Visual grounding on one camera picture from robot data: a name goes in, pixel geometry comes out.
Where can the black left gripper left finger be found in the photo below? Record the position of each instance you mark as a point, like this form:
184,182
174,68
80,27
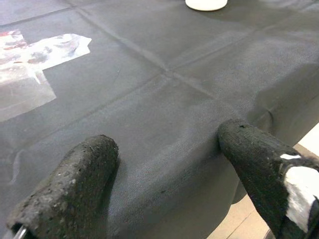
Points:
67,189

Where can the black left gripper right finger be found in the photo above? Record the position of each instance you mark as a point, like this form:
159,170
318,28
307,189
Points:
256,159

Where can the white plastic table top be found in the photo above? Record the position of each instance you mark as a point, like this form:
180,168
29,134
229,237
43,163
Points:
205,4

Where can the clear tape patch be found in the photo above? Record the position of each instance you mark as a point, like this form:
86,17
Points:
32,64

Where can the black tablecloth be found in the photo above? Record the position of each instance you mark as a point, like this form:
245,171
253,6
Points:
162,49

